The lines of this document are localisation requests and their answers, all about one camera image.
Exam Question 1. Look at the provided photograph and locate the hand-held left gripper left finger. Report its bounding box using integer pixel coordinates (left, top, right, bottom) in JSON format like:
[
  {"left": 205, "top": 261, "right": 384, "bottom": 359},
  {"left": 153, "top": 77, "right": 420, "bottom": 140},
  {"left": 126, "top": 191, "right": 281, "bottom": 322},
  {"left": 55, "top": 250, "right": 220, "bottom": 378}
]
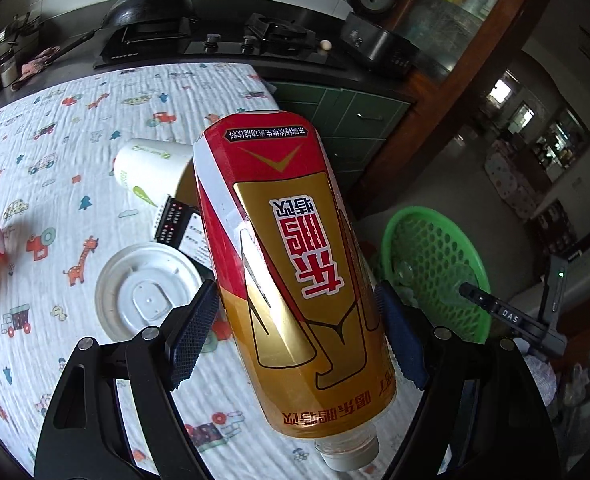
[{"left": 34, "top": 279, "right": 221, "bottom": 480}]

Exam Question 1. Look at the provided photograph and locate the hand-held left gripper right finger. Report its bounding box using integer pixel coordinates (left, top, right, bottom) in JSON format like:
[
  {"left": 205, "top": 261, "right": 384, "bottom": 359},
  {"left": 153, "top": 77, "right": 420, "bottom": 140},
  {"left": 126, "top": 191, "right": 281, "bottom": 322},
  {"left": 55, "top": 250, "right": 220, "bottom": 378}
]
[{"left": 373, "top": 279, "right": 562, "bottom": 480}]

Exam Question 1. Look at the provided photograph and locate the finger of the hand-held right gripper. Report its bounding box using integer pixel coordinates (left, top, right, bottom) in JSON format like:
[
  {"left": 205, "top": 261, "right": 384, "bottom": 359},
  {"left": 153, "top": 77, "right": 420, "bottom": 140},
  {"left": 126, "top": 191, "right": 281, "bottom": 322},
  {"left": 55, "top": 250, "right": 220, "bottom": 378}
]
[{"left": 458, "top": 282, "right": 501, "bottom": 315}]

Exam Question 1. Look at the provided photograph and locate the green plastic basket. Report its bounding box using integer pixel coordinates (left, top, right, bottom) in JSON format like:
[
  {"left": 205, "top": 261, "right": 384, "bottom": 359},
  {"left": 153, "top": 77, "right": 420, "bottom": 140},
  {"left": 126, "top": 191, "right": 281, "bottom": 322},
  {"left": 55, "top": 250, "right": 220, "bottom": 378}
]
[{"left": 379, "top": 206, "right": 491, "bottom": 346}]

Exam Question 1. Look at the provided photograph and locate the gold red labelled drink bottle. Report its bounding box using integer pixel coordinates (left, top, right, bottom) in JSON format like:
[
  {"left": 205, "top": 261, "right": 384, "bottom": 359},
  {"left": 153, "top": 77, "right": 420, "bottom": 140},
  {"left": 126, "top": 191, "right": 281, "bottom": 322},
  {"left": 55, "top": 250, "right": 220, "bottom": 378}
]
[{"left": 192, "top": 110, "right": 397, "bottom": 472}]

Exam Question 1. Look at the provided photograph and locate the white plastic lid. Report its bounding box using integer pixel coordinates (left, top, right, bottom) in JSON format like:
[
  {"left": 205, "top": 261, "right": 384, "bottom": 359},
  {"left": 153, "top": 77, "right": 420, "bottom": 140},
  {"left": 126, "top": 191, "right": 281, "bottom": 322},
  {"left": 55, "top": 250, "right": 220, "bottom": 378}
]
[{"left": 95, "top": 243, "right": 206, "bottom": 348}]

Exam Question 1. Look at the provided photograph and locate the small white carton box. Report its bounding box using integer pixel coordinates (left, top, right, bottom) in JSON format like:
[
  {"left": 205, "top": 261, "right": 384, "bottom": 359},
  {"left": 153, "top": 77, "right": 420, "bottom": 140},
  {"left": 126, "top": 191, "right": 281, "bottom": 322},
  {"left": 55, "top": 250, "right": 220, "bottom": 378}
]
[{"left": 154, "top": 195, "right": 218, "bottom": 281}]

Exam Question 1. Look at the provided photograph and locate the white paper cup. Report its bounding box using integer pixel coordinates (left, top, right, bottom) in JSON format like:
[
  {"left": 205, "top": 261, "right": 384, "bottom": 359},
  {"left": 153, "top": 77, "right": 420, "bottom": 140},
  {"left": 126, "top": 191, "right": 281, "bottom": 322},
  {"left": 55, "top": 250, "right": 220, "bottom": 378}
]
[{"left": 113, "top": 137, "right": 196, "bottom": 208}]

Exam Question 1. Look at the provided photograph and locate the white printed blanket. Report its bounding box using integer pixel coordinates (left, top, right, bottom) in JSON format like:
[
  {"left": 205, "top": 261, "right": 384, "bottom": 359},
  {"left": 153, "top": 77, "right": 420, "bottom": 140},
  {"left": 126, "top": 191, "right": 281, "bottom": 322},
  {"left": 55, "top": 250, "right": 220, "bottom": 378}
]
[{"left": 0, "top": 62, "right": 426, "bottom": 480}]

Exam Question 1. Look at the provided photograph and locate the dark rice cooker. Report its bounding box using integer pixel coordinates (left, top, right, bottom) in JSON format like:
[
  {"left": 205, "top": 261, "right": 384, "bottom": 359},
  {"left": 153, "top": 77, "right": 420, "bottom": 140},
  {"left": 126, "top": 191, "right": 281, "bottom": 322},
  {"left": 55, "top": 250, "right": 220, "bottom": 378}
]
[{"left": 339, "top": 0, "right": 421, "bottom": 80}]

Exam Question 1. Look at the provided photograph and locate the wooden glass cabinet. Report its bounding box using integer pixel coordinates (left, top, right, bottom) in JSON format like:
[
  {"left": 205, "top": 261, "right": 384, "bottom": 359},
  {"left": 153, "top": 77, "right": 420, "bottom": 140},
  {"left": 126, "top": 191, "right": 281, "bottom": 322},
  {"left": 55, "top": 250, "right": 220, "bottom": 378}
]
[{"left": 375, "top": 0, "right": 566, "bottom": 126}]

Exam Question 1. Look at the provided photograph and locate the black gas stove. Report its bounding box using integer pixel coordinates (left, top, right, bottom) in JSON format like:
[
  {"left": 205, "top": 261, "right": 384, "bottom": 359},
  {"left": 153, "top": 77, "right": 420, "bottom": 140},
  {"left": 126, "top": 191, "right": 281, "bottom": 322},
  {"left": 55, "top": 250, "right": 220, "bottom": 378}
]
[{"left": 93, "top": 15, "right": 348, "bottom": 71}]

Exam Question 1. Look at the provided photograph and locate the pink cloth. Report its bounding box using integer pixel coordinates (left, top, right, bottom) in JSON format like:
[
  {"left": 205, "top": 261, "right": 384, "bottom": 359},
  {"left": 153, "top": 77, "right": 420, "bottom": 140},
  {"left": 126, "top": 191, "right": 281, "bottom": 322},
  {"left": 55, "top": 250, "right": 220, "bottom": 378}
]
[{"left": 21, "top": 46, "right": 62, "bottom": 77}]

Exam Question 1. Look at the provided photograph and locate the white jar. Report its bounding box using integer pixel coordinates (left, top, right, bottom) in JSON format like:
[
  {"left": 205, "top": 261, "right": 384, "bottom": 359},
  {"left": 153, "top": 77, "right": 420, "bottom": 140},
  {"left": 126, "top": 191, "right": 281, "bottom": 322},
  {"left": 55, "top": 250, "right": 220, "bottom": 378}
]
[{"left": 0, "top": 50, "right": 18, "bottom": 87}]

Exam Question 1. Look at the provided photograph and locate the black wok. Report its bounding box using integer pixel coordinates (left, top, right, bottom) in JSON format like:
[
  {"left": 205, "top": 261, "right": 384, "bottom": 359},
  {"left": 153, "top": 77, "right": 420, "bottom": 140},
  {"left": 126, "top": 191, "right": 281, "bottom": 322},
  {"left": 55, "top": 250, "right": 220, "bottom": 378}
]
[{"left": 57, "top": 0, "right": 198, "bottom": 58}]

